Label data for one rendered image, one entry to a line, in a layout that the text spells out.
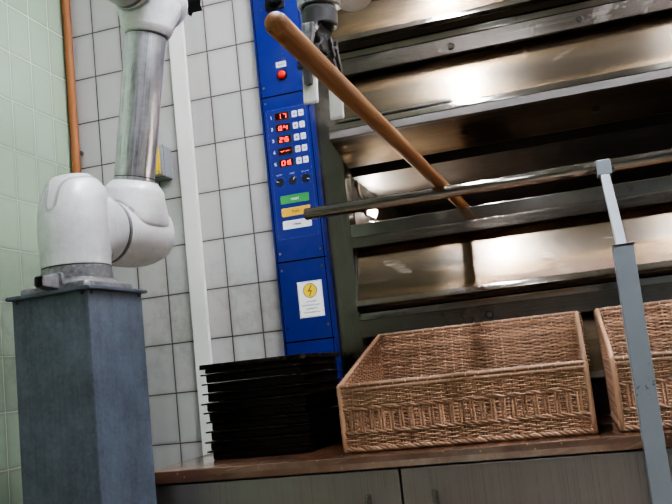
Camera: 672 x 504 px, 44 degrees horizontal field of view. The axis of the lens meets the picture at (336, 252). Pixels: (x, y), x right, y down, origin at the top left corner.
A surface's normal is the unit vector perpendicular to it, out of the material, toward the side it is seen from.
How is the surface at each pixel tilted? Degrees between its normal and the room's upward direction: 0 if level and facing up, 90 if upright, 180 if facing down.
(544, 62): 70
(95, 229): 90
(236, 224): 90
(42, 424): 90
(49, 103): 90
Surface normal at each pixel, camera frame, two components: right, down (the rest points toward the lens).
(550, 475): -0.28, -0.11
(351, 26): -0.30, -0.43
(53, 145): 0.95, -0.14
